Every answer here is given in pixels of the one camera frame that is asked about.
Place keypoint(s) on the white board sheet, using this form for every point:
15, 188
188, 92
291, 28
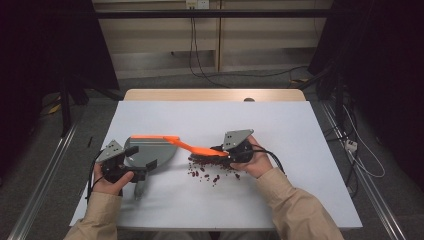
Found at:
213, 200

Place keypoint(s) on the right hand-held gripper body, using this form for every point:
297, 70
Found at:
237, 139

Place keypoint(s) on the wooden table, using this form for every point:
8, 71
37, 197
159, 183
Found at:
200, 95

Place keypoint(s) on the red and green beans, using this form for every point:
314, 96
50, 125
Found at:
213, 163

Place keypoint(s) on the black horizontal rail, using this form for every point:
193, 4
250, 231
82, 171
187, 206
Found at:
213, 13

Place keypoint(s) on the white wall outlet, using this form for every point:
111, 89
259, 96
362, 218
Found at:
197, 4

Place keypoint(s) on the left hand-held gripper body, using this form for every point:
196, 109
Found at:
113, 170

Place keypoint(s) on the grey round knob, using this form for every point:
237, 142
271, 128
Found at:
249, 99

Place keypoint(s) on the person's right hand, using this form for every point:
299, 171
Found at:
256, 165

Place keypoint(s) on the person's left hand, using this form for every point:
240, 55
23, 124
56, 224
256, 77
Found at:
106, 186

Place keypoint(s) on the white power strip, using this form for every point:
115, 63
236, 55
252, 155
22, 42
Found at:
350, 145

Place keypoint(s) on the black metal stand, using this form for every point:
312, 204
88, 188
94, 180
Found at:
338, 96
65, 106

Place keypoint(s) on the aluminium floor rail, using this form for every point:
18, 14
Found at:
40, 186
370, 190

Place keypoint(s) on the orange hand brush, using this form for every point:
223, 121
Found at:
200, 150

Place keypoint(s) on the grey dustpan with orange edge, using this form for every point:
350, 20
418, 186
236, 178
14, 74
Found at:
153, 153

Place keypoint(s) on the black curtain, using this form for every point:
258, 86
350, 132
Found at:
43, 50
383, 50

